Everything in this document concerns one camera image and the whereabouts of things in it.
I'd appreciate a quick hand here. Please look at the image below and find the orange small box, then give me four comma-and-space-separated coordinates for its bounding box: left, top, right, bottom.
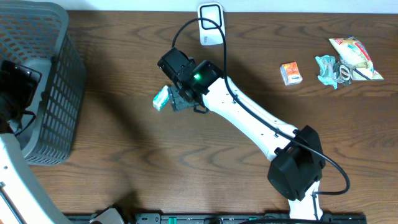
280, 62, 303, 86

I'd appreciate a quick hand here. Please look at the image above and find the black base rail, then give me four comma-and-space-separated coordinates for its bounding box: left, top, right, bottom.
65, 203, 368, 224

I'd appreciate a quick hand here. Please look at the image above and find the black round-logo packet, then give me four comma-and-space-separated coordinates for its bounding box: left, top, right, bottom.
333, 62, 351, 85

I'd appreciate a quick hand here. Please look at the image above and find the teal small box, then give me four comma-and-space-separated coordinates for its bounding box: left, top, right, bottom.
152, 85, 169, 111

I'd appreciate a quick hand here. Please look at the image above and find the grey plastic mesh basket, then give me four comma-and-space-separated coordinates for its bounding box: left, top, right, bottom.
1, 1, 87, 166

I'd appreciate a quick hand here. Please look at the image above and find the white barcode scanner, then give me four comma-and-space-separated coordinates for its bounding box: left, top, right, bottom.
197, 2, 225, 45

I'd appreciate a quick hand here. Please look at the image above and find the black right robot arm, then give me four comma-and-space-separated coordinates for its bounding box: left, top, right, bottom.
157, 47, 325, 220

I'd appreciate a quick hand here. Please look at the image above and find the yellow snack bag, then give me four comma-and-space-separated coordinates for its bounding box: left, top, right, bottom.
329, 35, 384, 81

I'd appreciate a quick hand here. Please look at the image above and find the teal snack packet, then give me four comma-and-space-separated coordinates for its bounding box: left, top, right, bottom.
315, 55, 338, 90

